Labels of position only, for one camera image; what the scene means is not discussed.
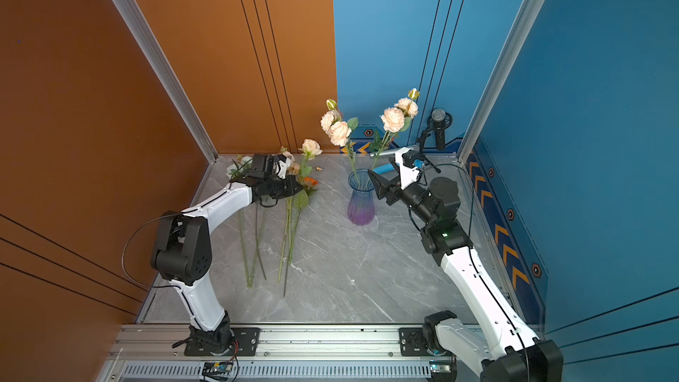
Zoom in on white flower stem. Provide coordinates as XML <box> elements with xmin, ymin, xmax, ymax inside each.
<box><xmin>226</xmin><ymin>155</ymin><xmax>253</xmax><ymax>288</ymax></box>

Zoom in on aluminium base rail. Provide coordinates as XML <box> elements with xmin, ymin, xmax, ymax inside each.
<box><xmin>99</xmin><ymin>323</ymin><xmax>482</xmax><ymax>381</ymax></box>

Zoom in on black tripod microphone stand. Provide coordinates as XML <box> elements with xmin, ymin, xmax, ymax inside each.
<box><xmin>416</xmin><ymin>110</ymin><xmax>454</xmax><ymax>173</ymax></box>

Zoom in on right circuit board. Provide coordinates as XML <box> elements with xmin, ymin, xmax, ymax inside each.
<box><xmin>427</xmin><ymin>360</ymin><xmax>458</xmax><ymax>382</ymax></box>

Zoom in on peach flower bunch stem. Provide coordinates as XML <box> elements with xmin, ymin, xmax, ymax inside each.
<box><xmin>278</xmin><ymin>147</ymin><xmax>301</xmax><ymax>282</ymax></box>

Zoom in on aluminium corner post left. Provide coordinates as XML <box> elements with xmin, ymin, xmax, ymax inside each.
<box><xmin>87</xmin><ymin>0</ymin><xmax>219</xmax><ymax>164</ymax></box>

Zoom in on left circuit board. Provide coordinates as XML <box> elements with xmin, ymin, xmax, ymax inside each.
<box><xmin>200</xmin><ymin>361</ymin><xmax>239</xmax><ymax>382</ymax></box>

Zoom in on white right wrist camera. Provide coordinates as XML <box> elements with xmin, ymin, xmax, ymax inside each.
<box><xmin>394</xmin><ymin>148</ymin><xmax>424</xmax><ymax>190</ymax></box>

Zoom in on aluminium corner post right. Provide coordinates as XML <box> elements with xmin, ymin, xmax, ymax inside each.
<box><xmin>457</xmin><ymin>0</ymin><xmax>546</xmax><ymax>164</ymax></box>

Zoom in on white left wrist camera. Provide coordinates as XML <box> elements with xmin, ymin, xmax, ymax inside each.
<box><xmin>273</xmin><ymin>152</ymin><xmax>295</xmax><ymax>179</ymax></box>

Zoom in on circuit board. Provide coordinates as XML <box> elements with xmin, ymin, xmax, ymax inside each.
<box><xmin>200</xmin><ymin>361</ymin><xmax>239</xmax><ymax>382</ymax></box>
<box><xmin>427</xmin><ymin>360</ymin><xmax>458</xmax><ymax>382</ymax></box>

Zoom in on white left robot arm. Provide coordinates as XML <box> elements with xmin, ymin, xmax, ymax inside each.
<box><xmin>150</xmin><ymin>153</ymin><xmax>302</xmax><ymax>355</ymax></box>

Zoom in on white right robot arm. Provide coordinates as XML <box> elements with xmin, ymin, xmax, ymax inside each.
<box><xmin>368</xmin><ymin>171</ymin><xmax>564</xmax><ymax>381</ymax></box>

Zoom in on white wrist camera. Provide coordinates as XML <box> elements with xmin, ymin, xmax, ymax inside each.
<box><xmin>273</xmin><ymin>152</ymin><xmax>295</xmax><ymax>179</ymax></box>
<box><xmin>394</xmin><ymin>148</ymin><xmax>424</xmax><ymax>190</ymax></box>

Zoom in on pink flower stem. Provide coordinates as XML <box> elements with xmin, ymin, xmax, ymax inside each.
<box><xmin>371</xmin><ymin>88</ymin><xmax>420</xmax><ymax>170</ymax></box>
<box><xmin>320</xmin><ymin>99</ymin><xmax>359</xmax><ymax>179</ymax></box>
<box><xmin>282</xmin><ymin>139</ymin><xmax>322</xmax><ymax>295</ymax></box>

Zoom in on purple blue glass vase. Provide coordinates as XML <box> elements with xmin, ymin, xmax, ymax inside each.
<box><xmin>348</xmin><ymin>169</ymin><xmax>376</xmax><ymax>226</ymax></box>

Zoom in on aluminium corner post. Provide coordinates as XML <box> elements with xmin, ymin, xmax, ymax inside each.
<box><xmin>87</xmin><ymin>0</ymin><xmax>219</xmax><ymax>164</ymax></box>
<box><xmin>457</xmin><ymin>0</ymin><xmax>546</xmax><ymax>164</ymax></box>

